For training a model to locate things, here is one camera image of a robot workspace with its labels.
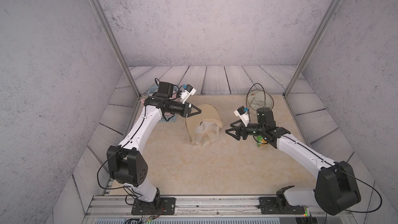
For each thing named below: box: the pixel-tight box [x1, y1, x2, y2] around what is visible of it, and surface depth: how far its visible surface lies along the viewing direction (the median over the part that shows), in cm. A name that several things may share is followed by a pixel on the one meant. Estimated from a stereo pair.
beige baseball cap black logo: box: [185, 103, 224, 148], surface depth 79 cm
